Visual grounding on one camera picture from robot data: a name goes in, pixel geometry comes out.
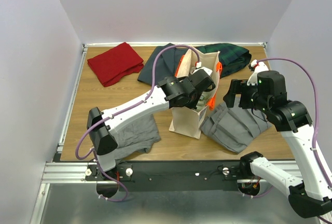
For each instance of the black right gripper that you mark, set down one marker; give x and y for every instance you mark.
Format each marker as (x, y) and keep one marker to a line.
(238, 86)

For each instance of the beige canvas tote bag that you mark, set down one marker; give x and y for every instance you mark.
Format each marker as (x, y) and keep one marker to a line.
(187, 120)

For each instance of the clear Chang soda bottle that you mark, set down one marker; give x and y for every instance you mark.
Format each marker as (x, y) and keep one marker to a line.
(204, 100)

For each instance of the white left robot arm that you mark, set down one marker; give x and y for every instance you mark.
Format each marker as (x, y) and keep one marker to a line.
(171, 92)

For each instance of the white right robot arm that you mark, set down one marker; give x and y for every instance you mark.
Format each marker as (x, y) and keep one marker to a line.
(309, 195)

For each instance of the green plaid folded skirt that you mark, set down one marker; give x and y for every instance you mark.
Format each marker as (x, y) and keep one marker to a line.
(232, 57)

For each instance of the dark teal folded jacket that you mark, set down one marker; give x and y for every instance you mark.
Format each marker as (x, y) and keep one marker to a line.
(166, 65)

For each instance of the grey pleated skirt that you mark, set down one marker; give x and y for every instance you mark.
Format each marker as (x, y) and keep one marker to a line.
(234, 128)

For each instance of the grey knit shorts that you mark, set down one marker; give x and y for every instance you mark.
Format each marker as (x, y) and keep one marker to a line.
(139, 136)

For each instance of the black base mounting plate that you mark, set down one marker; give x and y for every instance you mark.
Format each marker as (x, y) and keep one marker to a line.
(195, 175)

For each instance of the red folded cloth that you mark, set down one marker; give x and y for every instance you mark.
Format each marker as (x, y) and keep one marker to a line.
(114, 64)

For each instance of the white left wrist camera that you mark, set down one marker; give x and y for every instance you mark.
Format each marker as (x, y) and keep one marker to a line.
(198, 67)

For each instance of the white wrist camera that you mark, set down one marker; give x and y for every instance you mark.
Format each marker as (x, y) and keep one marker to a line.
(198, 67)
(256, 67)

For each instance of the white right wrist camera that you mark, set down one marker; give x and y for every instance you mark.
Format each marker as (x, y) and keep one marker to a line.
(256, 67)

